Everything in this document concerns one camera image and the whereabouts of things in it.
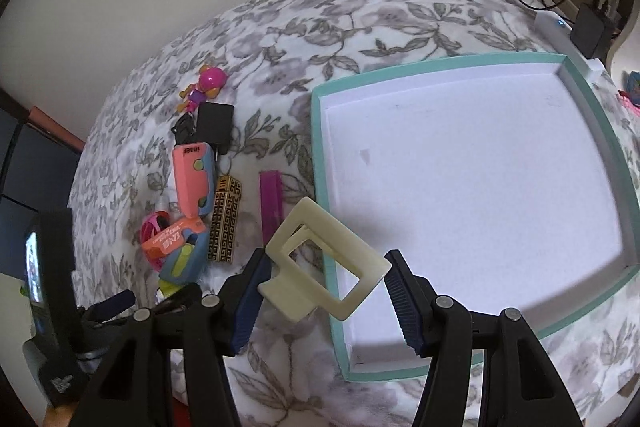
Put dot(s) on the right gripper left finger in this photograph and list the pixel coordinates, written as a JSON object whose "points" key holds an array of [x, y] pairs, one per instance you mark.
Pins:
{"points": [[216, 328]]}

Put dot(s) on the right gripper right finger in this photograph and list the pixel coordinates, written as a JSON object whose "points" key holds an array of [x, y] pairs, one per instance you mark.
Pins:
{"points": [[441, 329]]}

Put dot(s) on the black gold patterned box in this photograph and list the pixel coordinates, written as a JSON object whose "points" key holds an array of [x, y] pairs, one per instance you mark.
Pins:
{"points": [[225, 214]]}

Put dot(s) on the orange blue eraser case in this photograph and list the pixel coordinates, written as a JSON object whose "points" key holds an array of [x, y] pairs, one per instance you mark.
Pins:
{"points": [[182, 248]]}

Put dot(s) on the pink smart watch band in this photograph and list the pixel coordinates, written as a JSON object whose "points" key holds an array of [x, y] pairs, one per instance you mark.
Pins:
{"points": [[152, 225]]}

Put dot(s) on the dark monitor screen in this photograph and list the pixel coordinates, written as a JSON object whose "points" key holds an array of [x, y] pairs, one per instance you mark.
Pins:
{"points": [[50, 262]]}

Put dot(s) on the magenta comb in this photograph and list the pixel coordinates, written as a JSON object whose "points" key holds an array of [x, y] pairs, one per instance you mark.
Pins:
{"points": [[271, 203]]}

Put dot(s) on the teal rimmed white tray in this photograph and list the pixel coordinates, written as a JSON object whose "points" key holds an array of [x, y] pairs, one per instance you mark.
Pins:
{"points": [[498, 177]]}

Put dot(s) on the pink blue eraser case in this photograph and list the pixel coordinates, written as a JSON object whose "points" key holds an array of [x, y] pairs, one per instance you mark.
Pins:
{"points": [[194, 171]]}

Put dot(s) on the black power adapter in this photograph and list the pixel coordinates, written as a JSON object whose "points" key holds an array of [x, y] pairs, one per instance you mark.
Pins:
{"points": [[214, 125]]}

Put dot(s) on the pink doll figure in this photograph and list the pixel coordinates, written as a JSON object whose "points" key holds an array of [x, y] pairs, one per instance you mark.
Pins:
{"points": [[210, 81]]}

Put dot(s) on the floral grey white blanket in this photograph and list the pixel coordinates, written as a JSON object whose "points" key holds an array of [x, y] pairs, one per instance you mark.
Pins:
{"points": [[275, 53]]}

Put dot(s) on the round colourful tin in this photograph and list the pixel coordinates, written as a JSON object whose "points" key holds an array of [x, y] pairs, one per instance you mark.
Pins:
{"points": [[633, 87]]}

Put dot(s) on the white power bank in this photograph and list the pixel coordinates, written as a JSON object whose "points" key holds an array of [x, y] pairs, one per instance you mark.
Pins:
{"points": [[557, 32]]}

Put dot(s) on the black charger plug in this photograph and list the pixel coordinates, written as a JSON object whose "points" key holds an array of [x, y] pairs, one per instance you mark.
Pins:
{"points": [[592, 32]]}

